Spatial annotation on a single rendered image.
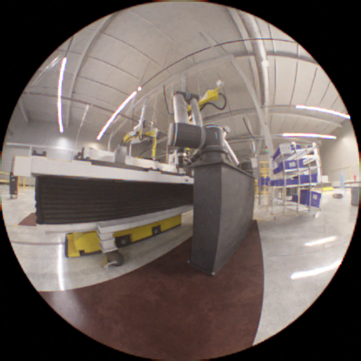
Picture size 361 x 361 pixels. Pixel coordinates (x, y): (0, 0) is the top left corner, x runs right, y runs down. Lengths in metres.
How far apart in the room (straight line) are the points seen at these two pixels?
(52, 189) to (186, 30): 9.75
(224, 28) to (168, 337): 10.65
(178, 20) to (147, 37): 2.44
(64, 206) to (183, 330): 1.06
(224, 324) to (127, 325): 0.49
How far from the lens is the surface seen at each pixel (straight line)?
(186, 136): 0.79
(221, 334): 0.77
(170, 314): 0.79
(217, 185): 0.75
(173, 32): 9.64
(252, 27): 7.63
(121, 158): 0.76
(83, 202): 0.96
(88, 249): 1.27
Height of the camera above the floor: 0.73
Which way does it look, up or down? 3 degrees up
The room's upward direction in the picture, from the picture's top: 1 degrees clockwise
